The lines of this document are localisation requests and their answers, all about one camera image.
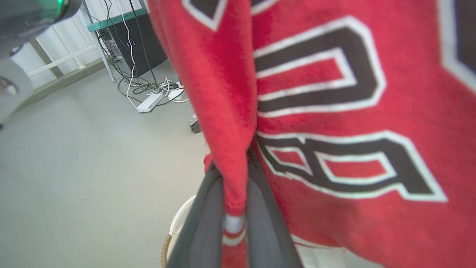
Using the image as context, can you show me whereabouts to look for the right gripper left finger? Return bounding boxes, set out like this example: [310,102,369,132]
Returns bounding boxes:
[165,163,226,268]

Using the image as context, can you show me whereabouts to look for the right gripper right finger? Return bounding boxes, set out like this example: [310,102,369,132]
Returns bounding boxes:
[245,146,304,268]

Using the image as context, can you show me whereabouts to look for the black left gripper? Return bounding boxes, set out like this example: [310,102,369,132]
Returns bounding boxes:
[0,0,83,57]

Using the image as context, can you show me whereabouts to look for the red basketball jersey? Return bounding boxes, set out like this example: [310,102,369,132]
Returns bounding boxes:
[144,0,476,268]

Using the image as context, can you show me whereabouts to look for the teal edged table top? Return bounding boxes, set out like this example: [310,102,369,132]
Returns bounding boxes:
[87,7,148,32]

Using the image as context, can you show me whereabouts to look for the small caster wheel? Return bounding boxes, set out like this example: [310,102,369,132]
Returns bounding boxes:
[189,113,202,134]

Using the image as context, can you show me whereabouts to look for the black computer cabinet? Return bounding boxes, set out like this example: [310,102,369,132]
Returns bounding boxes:
[100,13,168,78]

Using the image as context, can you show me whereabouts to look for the long white power strip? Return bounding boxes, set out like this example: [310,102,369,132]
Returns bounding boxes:
[136,92,164,113]

